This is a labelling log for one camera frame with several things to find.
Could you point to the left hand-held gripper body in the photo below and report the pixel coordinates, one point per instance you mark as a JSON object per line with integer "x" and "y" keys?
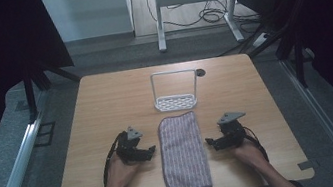
{"x": 129, "y": 148}

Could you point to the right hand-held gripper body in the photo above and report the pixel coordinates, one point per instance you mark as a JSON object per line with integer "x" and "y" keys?
{"x": 232, "y": 132}

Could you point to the striped grey cloth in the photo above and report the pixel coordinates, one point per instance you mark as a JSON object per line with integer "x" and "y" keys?
{"x": 183, "y": 155}

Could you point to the person's left hand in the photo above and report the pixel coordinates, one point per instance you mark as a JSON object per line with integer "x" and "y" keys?
{"x": 120, "y": 173}

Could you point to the person's right hand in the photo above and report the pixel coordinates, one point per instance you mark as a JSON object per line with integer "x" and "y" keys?
{"x": 249, "y": 155}

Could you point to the grey tape piece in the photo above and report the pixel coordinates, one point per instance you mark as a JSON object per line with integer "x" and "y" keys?
{"x": 306, "y": 165}

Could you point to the white power strip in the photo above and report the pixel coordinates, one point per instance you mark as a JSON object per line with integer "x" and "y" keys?
{"x": 261, "y": 39}

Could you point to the black metal stand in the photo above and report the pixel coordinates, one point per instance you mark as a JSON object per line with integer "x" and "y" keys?
{"x": 296, "y": 52}
{"x": 30, "y": 94}

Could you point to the black floor bracket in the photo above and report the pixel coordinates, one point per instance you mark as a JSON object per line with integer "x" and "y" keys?
{"x": 45, "y": 134}

